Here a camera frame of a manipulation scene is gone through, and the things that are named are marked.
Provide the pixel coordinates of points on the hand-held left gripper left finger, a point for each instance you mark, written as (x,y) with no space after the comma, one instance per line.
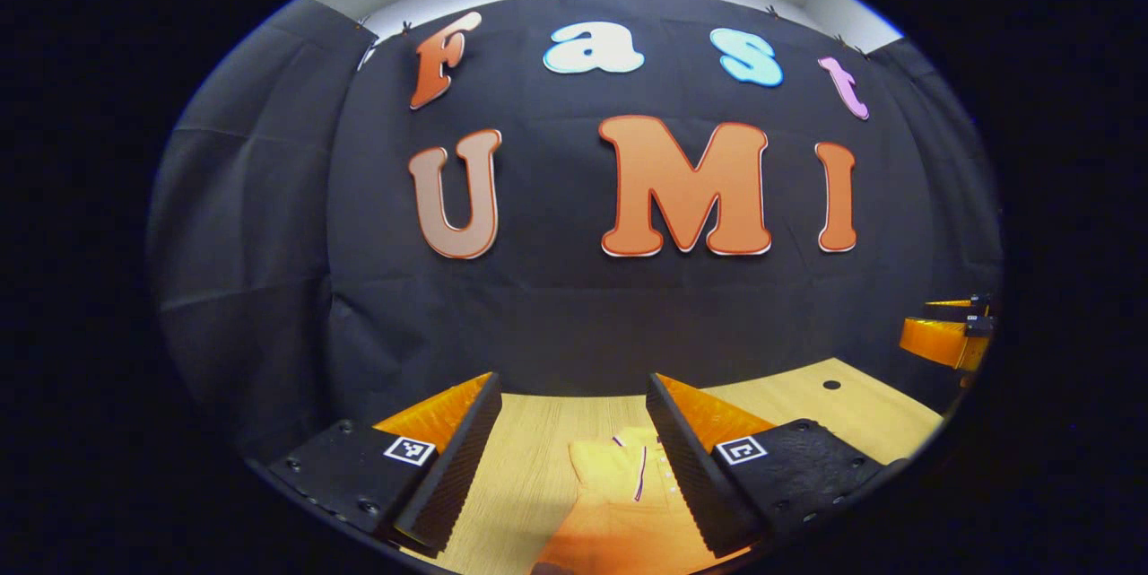
(453,476)

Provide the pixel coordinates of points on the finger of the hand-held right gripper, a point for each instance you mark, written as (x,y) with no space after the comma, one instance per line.
(979,328)
(951,311)

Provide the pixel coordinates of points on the orange T-shirt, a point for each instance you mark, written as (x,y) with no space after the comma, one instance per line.
(610,521)

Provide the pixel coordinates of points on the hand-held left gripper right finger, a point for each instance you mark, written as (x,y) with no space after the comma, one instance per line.
(695,476)

